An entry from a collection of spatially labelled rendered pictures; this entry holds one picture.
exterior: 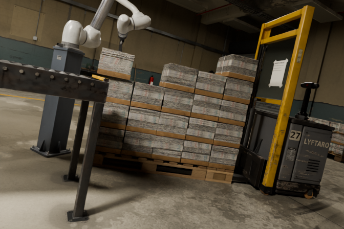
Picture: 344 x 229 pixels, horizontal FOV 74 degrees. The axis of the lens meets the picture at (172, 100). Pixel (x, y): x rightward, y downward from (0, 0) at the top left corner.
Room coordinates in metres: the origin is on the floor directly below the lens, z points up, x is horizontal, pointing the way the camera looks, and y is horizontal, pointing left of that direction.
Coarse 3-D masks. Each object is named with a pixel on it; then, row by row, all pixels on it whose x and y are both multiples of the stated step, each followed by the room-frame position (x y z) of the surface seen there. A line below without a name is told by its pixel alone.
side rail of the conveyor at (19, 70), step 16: (0, 64) 1.05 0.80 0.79; (0, 80) 1.05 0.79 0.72; (16, 80) 1.08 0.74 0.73; (32, 80) 1.11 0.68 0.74; (48, 80) 1.14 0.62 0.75; (64, 80) 1.18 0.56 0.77; (80, 80) 1.21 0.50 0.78; (96, 80) 1.25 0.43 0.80; (64, 96) 1.18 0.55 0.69; (80, 96) 1.22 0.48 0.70; (96, 96) 1.26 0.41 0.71
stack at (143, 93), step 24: (120, 96) 2.07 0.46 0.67; (144, 96) 2.11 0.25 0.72; (168, 96) 2.16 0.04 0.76; (192, 96) 2.21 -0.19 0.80; (120, 120) 2.08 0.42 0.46; (144, 120) 2.12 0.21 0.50; (168, 120) 2.16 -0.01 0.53; (192, 120) 2.21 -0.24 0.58; (120, 144) 2.09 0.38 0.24; (144, 144) 2.14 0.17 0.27; (168, 144) 2.17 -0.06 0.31; (192, 144) 2.22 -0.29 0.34; (120, 168) 2.10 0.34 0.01; (144, 168) 2.14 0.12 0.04; (192, 168) 2.23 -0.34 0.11
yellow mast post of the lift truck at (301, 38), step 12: (312, 12) 2.19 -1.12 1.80; (300, 24) 2.21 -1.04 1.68; (300, 36) 2.18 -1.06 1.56; (300, 48) 2.19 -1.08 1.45; (300, 60) 2.19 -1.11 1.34; (288, 72) 2.22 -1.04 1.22; (288, 84) 2.19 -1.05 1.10; (288, 96) 2.18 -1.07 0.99; (288, 108) 2.19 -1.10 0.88; (276, 132) 2.19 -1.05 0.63; (276, 144) 2.18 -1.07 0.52; (276, 156) 2.19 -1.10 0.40; (276, 168) 2.19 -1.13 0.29; (264, 180) 2.21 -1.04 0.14
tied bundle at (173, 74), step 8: (168, 64) 2.22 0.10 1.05; (168, 72) 2.15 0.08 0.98; (176, 72) 2.16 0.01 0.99; (184, 72) 2.18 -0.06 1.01; (192, 72) 2.20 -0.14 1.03; (160, 80) 2.50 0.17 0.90; (168, 80) 2.15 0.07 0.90; (176, 80) 2.17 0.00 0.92; (184, 80) 2.18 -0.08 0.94; (192, 80) 2.21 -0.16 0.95
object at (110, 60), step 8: (104, 48) 1.98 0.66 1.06; (104, 56) 1.99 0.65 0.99; (112, 56) 2.01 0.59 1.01; (120, 56) 2.02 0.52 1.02; (128, 56) 2.03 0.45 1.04; (104, 64) 2.00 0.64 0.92; (112, 64) 2.01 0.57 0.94; (120, 64) 2.03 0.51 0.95; (128, 64) 2.08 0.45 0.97; (120, 72) 2.03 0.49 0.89; (128, 72) 2.05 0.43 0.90
